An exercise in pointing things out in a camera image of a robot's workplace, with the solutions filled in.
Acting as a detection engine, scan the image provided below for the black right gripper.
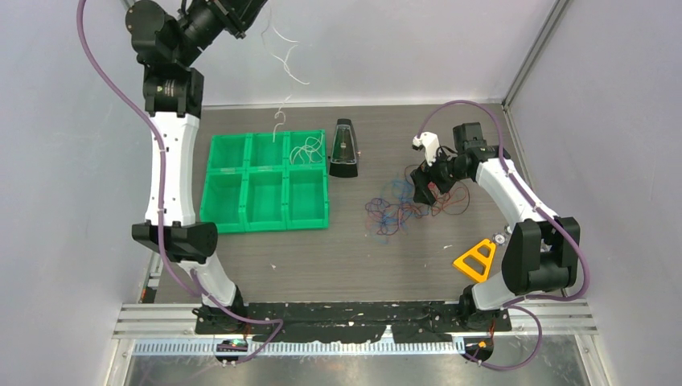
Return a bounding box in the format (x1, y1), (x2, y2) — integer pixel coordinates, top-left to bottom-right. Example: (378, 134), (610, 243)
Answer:
(411, 144), (470, 206)

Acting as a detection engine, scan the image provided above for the white cable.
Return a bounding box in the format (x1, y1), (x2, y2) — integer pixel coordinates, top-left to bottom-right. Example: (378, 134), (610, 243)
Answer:
(261, 5), (311, 144)
(290, 133), (325, 166)

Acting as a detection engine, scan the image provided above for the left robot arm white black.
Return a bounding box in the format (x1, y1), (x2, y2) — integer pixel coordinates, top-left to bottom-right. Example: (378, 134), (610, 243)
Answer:
(125, 1), (264, 333)

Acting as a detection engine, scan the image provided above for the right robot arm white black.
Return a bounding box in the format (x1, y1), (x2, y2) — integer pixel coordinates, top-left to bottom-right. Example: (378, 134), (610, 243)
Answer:
(410, 122), (581, 331)

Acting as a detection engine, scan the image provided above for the small round silver part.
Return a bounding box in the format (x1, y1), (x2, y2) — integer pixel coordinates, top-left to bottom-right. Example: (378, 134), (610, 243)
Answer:
(492, 232), (507, 245)

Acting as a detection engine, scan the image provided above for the black metronome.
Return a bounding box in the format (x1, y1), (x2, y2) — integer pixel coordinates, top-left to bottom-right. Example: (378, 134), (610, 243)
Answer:
(329, 118), (359, 178)

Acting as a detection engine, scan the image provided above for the yellow triangle block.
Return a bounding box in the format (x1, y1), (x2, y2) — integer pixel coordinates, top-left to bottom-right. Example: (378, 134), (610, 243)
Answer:
(452, 239), (497, 283)

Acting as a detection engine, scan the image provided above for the green bin back right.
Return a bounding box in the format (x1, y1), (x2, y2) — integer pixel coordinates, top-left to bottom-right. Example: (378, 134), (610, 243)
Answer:
(289, 130), (327, 166)

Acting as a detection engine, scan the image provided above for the green bin back left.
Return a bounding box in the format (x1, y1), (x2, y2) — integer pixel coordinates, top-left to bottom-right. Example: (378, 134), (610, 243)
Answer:
(207, 133), (253, 173)

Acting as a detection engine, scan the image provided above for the red cable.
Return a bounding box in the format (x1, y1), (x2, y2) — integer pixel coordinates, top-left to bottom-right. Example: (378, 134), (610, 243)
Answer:
(364, 170), (471, 236)

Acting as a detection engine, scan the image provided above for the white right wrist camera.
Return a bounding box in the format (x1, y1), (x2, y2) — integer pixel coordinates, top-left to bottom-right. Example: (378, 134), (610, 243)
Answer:
(412, 132), (440, 166)

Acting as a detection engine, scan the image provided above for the blue cable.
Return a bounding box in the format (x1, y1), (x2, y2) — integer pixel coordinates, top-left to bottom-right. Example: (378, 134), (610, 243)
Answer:
(364, 178), (427, 246)

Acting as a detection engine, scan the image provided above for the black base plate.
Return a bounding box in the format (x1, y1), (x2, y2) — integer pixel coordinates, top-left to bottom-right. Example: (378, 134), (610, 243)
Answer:
(192, 301), (512, 343)

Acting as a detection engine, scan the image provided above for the aluminium rail front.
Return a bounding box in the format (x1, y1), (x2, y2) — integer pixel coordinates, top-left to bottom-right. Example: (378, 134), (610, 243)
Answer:
(113, 302), (598, 359)

